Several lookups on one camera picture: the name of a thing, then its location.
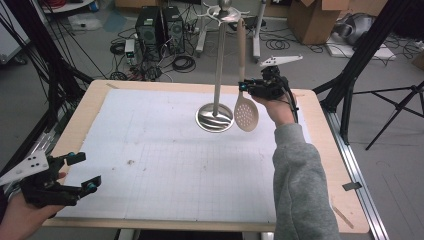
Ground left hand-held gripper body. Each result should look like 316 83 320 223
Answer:
0 149 87 209

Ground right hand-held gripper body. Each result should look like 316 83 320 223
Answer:
247 54 304 101

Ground metal utensil stand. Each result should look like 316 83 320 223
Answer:
194 0 249 134

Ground beige slotted spoon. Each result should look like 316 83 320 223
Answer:
233 18 260 133

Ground person's right hand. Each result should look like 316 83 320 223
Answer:
250 93 298 128

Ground person's left hand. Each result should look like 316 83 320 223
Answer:
0 171 68 240

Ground white wheeled stand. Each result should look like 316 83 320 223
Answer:
195 0 268 64

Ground white grid mat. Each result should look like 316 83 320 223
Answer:
54 88 313 224

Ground cardboard box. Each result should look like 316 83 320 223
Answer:
287 0 351 46

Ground slim black computer tower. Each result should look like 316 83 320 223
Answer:
162 5 186 54

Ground flat white board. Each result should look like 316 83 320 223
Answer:
324 41 398 61

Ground silver grey bag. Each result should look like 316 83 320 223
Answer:
333 13 374 46

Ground large black computer tower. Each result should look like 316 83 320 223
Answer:
134 6 166 63

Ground small grey power supply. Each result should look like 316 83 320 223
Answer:
124 38 137 64

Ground black tripod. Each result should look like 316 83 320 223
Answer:
353 79 424 151

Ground black tape piece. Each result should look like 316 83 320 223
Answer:
342 181 363 192

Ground clear plastic bag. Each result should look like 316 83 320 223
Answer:
68 13 103 32

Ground thin wooden strip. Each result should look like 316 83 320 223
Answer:
331 204 355 230

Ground round white table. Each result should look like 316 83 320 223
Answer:
39 0 98 14

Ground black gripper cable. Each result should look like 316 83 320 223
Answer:
283 78 299 124

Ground aluminium rail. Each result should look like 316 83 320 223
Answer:
31 131 58 158
324 109 390 240

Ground thin coiled black cable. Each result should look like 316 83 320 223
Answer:
265 39 291 51

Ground black frame with cables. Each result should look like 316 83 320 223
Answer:
0 0 94 174

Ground black frame beam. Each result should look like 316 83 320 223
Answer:
313 0 414 144

